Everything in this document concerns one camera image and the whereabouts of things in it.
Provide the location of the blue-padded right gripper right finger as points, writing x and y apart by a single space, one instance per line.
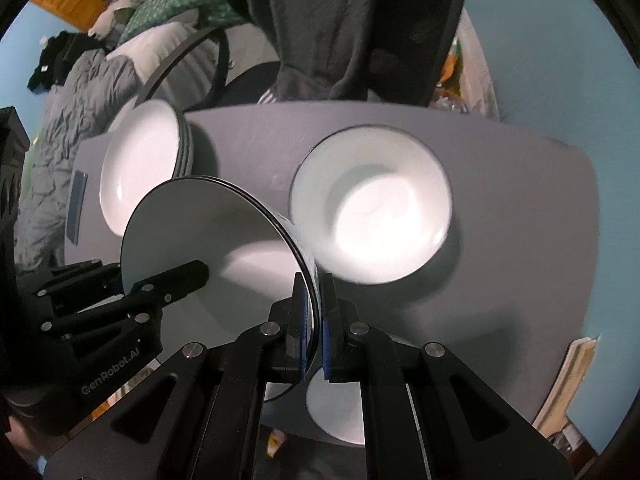
337 316

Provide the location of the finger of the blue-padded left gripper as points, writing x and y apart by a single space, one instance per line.
82 315
91 277

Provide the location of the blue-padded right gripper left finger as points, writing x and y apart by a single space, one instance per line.
291 314

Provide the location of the white ribbed bowl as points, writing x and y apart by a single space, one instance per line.
373 204
336 408
252 253

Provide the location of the white plate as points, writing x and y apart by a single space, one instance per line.
153 144

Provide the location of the left hand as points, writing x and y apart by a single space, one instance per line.
32 444

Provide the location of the black smartphone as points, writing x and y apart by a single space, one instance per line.
74 206

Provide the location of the grey rumpled duvet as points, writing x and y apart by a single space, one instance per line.
94 92

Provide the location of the black clothes pile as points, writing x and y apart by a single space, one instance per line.
58 57

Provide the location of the dark grey hoodie on chair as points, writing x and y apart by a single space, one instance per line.
349 49

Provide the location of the green checkered tablecloth table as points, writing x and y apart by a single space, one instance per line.
154 13

